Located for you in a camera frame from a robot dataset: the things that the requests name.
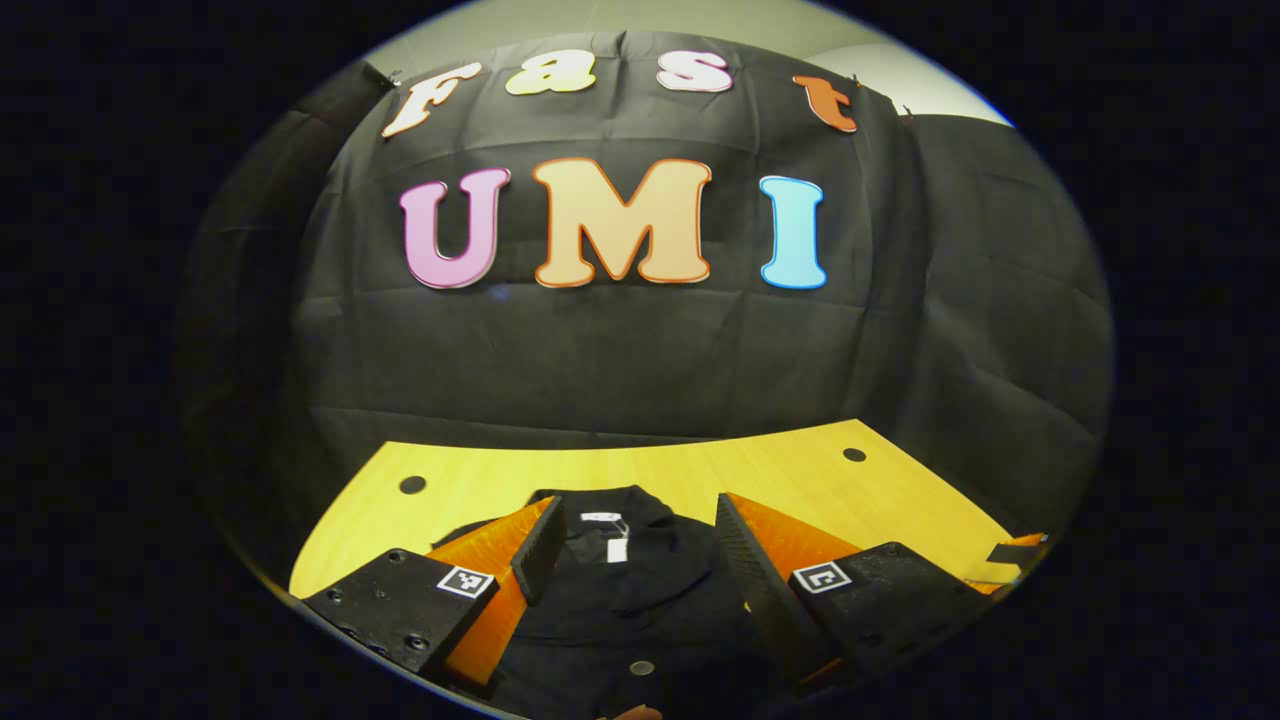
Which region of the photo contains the black backdrop cloth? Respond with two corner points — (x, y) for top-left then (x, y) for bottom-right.
(175, 30), (1116, 591)

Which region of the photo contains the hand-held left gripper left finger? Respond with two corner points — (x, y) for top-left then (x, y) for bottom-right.
(300, 496), (567, 689)

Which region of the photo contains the black button shirt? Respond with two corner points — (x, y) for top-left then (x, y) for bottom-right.
(430, 486), (801, 720)

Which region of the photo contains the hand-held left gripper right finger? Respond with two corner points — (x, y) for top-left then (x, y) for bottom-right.
(713, 491), (991, 691)

